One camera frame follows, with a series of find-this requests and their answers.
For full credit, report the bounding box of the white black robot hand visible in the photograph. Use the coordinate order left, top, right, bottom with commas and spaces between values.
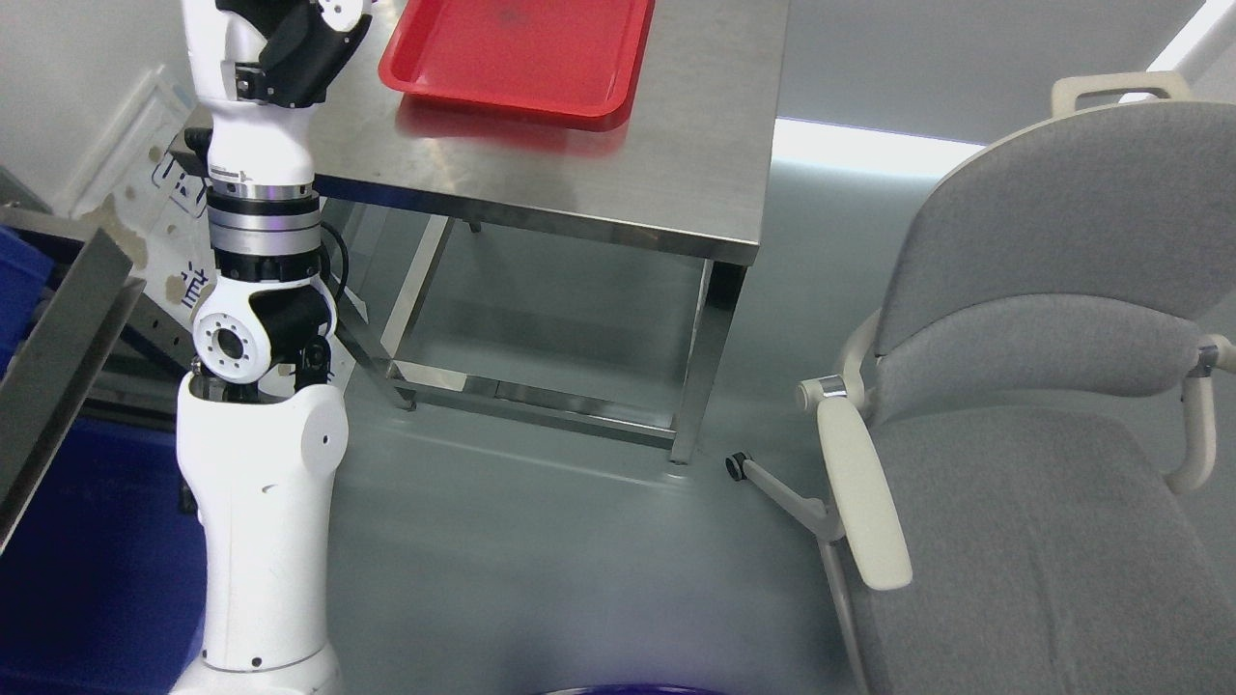
180, 1, 372, 194

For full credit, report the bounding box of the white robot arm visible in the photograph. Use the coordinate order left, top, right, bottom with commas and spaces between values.
172, 178, 349, 694

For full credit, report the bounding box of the red plastic tray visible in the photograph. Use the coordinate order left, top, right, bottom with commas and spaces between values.
377, 1, 655, 131

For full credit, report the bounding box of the stainless steel table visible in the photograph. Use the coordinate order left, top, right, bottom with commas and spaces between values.
308, 1, 789, 463

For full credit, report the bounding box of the blue lower bin left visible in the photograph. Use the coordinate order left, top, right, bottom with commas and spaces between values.
2, 232, 205, 694

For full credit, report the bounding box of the grey office chair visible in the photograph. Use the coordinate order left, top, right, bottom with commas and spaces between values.
726, 70, 1234, 694

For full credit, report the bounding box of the steel shelf rail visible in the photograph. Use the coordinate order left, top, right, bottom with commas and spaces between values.
1, 207, 145, 547

